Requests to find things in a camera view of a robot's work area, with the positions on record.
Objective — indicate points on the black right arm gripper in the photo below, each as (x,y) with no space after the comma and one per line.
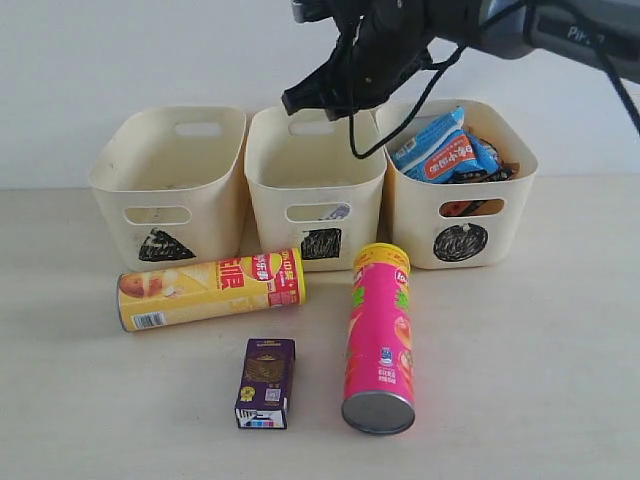
(379,48)

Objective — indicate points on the blue noodle packet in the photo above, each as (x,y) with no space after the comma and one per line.
(437,151)

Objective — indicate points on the blue white milk carton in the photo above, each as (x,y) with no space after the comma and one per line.
(336,212)

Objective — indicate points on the orange noodle packet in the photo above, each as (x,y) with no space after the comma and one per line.
(496,170)

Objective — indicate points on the purple drink carton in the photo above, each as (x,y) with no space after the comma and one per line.
(264,394)

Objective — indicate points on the pink chips can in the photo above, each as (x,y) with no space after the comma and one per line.
(378,392)

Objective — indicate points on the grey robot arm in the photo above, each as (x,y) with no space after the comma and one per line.
(512,29)

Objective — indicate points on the cream bin with square mark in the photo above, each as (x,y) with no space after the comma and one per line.
(297,167)

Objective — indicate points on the cream bin with circle mark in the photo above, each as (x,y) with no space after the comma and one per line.
(466,225)

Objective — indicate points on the cream bin with triangle mark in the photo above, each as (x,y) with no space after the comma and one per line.
(171,187)

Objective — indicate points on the yellow chips can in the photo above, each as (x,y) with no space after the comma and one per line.
(173,296)

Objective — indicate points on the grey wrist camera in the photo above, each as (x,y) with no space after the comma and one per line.
(310,11)

